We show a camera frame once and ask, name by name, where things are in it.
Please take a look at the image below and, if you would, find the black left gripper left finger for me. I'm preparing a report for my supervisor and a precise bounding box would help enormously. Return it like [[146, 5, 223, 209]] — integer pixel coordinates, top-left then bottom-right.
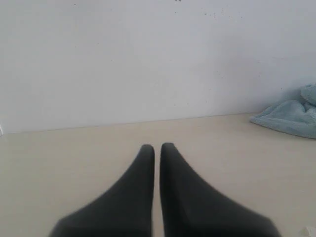
[[50, 145, 155, 237]]

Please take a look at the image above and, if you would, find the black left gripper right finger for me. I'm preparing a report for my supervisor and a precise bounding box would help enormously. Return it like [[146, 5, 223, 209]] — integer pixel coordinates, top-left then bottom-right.
[[159, 143, 281, 237]]

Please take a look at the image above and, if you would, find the light blue fluffy towel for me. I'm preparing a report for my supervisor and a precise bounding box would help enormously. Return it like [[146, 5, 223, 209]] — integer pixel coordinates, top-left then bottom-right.
[[249, 84, 316, 139]]

